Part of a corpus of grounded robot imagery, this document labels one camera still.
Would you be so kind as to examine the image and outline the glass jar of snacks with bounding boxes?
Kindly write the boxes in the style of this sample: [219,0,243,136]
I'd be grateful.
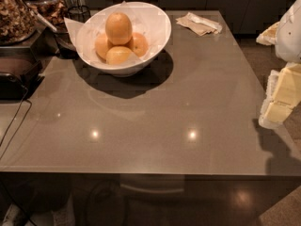
[0,0,36,46]

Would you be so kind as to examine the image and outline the white ceramic bowl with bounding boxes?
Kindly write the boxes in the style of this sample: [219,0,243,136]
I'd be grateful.
[75,1,173,78]

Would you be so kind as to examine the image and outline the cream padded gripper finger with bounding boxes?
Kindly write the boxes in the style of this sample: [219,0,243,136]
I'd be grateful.
[256,22,278,46]
[259,62,301,129]

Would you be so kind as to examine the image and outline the black wire cup holder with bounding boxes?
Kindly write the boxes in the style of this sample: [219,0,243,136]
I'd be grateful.
[68,6,90,23]

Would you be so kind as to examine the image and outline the black appliance on counter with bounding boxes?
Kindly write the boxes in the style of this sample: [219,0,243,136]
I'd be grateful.
[0,48,43,100]

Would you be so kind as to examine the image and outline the black power cable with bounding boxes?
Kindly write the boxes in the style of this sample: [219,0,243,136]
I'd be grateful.
[0,84,33,160]

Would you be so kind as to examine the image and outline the folded paper napkins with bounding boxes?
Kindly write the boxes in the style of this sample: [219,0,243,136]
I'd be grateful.
[176,12,223,36]

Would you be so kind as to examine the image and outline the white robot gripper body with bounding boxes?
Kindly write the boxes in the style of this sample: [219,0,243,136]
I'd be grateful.
[275,0,301,63]

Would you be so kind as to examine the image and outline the orange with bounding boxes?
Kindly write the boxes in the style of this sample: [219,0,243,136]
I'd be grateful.
[105,12,133,45]
[94,33,113,59]
[126,32,149,57]
[106,46,132,65]

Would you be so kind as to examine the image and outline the white paper bowl liner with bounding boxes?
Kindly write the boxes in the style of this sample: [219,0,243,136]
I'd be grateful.
[63,1,168,68]

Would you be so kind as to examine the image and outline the white serving spoon handle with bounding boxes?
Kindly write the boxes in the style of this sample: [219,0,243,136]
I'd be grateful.
[30,9,57,32]

